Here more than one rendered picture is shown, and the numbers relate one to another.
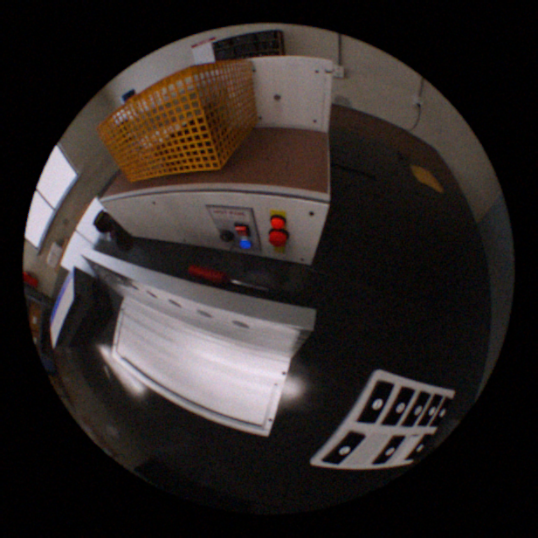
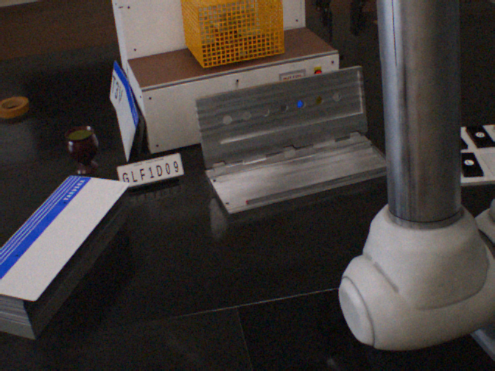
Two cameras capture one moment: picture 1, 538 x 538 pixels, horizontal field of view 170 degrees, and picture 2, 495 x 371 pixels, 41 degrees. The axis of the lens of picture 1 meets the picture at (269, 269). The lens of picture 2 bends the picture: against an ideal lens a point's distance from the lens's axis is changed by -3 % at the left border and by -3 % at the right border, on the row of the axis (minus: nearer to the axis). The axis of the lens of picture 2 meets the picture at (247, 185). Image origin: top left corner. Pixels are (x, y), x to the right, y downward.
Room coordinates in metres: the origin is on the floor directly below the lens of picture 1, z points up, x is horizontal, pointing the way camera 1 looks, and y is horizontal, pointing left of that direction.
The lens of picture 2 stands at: (-1.02, 1.23, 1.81)
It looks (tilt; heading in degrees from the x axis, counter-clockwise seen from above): 33 degrees down; 320
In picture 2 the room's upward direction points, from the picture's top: 4 degrees counter-clockwise
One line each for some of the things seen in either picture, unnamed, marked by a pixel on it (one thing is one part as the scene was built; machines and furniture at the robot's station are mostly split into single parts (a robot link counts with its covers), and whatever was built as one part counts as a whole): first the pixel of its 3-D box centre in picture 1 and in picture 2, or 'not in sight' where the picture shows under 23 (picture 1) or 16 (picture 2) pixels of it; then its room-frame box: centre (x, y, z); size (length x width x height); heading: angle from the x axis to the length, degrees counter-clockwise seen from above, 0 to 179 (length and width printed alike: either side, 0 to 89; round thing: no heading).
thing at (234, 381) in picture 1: (175, 359); (302, 171); (-0.02, 0.22, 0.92); 0.44 x 0.21 x 0.04; 67
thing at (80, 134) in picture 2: (106, 224); (83, 151); (0.43, 0.57, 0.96); 0.09 x 0.09 x 0.11
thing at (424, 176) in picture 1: (426, 175); not in sight; (0.47, -0.84, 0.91); 0.22 x 0.18 x 0.02; 77
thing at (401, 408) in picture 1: (399, 407); (479, 136); (-0.25, -0.23, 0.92); 0.10 x 0.05 x 0.01; 141
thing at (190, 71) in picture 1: (180, 113); (230, 19); (0.36, 0.10, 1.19); 0.23 x 0.20 x 0.17; 67
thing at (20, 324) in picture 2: (67, 311); (53, 249); (0.11, 0.83, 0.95); 0.40 x 0.13 x 0.11; 120
